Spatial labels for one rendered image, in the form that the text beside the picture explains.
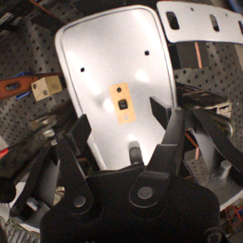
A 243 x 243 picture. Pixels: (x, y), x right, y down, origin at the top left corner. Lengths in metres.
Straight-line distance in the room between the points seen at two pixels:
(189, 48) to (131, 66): 0.15
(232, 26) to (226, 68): 0.42
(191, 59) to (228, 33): 0.15
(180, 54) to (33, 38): 0.65
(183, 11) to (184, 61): 0.12
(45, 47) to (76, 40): 0.41
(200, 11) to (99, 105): 0.33
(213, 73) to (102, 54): 0.59
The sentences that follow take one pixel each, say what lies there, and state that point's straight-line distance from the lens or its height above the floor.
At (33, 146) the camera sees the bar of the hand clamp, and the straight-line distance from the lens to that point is 0.22.
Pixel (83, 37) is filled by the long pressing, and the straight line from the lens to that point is 0.27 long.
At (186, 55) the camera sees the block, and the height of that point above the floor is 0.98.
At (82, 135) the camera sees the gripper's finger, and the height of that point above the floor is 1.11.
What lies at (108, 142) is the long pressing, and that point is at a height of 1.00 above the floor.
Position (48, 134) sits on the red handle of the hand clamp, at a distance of 0.24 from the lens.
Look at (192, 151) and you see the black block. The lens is 0.39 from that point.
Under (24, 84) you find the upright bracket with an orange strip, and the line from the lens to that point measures 0.24.
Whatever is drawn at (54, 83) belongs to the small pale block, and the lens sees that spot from 0.24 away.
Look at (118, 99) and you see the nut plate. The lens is 0.25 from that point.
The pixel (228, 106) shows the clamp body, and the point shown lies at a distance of 0.32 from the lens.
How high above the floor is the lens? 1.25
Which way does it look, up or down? 67 degrees down
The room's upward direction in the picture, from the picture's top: 179 degrees counter-clockwise
